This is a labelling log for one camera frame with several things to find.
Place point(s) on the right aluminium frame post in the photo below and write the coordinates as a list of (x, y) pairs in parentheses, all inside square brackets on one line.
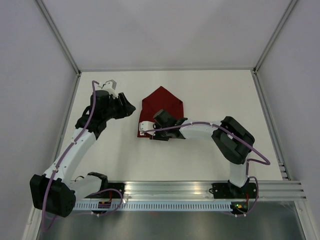
[(275, 34)]

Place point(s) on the aluminium mounting rail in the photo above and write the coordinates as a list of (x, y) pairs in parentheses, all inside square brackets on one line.
[(199, 190)]

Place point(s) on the left aluminium frame post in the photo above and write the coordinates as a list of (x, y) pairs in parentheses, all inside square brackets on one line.
[(57, 35)]

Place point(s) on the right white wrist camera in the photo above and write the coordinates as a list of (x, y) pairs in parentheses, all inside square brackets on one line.
[(146, 128)]

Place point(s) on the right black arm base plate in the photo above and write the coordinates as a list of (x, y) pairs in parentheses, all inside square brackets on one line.
[(226, 190)]

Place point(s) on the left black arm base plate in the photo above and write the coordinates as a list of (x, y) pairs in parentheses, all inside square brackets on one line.
[(111, 194)]

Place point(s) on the dark red cloth napkin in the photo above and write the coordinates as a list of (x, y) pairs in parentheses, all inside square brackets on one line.
[(161, 98)]

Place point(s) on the white slotted cable duct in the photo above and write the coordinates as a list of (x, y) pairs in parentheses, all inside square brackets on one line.
[(154, 206)]

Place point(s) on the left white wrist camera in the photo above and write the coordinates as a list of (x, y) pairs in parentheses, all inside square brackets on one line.
[(110, 87)]

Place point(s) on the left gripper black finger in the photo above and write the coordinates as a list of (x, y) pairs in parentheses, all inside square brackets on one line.
[(123, 100), (127, 109)]

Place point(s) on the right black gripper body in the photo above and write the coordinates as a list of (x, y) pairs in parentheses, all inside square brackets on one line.
[(161, 135)]

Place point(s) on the aluminium frame post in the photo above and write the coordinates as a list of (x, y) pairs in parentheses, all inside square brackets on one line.
[(275, 34), (57, 35)]

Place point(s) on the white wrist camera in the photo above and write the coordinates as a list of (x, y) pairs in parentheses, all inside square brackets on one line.
[(146, 128), (110, 87)]

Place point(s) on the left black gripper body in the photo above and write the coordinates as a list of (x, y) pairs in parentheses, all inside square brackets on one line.
[(112, 111)]

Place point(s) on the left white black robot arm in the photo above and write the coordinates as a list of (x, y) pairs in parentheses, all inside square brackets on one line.
[(54, 191)]

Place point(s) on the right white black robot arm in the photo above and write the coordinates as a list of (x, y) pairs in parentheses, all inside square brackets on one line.
[(230, 137)]

